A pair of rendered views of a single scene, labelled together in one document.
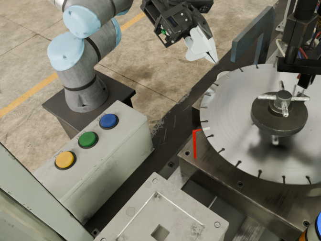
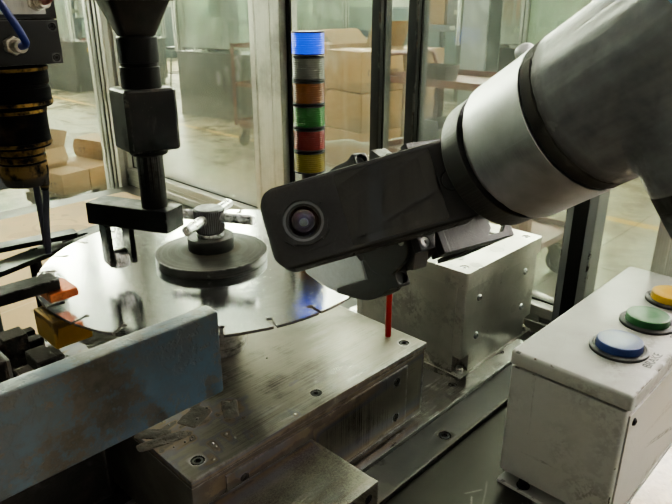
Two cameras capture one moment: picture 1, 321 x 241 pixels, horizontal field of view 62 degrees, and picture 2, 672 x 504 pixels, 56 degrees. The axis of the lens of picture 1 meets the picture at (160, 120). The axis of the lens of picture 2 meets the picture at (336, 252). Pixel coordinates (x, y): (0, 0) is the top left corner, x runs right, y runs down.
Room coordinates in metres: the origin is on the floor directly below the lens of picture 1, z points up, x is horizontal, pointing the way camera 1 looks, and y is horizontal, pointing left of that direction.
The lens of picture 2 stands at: (0.94, -0.15, 1.19)
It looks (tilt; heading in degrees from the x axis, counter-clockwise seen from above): 21 degrees down; 177
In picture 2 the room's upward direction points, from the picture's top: straight up
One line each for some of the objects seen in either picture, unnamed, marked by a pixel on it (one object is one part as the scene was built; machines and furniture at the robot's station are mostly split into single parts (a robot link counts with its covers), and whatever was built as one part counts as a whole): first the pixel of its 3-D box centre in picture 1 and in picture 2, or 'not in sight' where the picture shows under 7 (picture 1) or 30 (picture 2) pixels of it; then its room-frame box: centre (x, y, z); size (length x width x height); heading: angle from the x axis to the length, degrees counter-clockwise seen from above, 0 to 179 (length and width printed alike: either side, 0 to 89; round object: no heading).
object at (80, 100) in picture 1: (83, 87); not in sight; (0.73, 0.24, 0.80); 0.15 x 0.15 x 0.10
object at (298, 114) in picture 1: (279, 108); (211, 246); (0.35, -0.25, 0.96); 0.11 x 0.11 x 0.03
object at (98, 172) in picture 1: (101, 159); (619, 382); (0.40, 0.17, 0.82); 0.28 x 0.11 x 0.15; 133
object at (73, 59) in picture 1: (72, 58); not in sight; (0.74, 0.24, 0.91); 0.13 x 0.12 x 0.14; 140
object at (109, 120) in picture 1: (109, 121); (618, 348); (0.46, 0.13, 0.90); 0.04 x 0.04 x 0.02
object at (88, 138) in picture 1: (88, 140); (646, 322); (0.41, 0.18, 0.90); 0.04 x 0.04 x 0.02
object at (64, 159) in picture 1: (65, 160); (671, 300); (0.36, 0.23, 0.90); 0.04 x 0.04 x 0.02
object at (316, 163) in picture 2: not in sight; (309, 160); (0.06, -0.15, 0.98); 0.05 x 0.04 x 0.03; 43
